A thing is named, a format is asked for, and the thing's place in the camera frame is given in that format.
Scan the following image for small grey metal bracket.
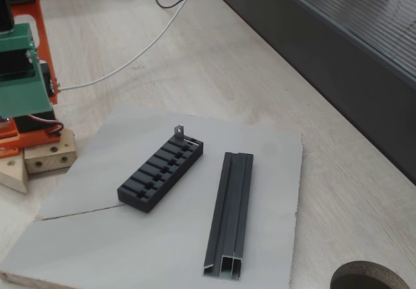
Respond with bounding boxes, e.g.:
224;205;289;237
174;124;200;145

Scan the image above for black slotted holder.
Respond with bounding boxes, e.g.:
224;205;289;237
116;136;205;214

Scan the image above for wooden base block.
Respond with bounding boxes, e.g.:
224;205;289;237
0;151;29;195

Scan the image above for light wooden block with screws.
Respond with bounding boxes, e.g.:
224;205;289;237
24;129;77;175

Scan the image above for grey wooden board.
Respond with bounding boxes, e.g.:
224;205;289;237
0;103;305;289

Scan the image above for black aluminium profile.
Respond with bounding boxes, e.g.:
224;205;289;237
203;151;254;282

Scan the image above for red white black servo wire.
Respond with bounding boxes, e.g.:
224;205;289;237
27;114;64;138

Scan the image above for white USB cable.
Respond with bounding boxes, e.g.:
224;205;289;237
58;0;204;92

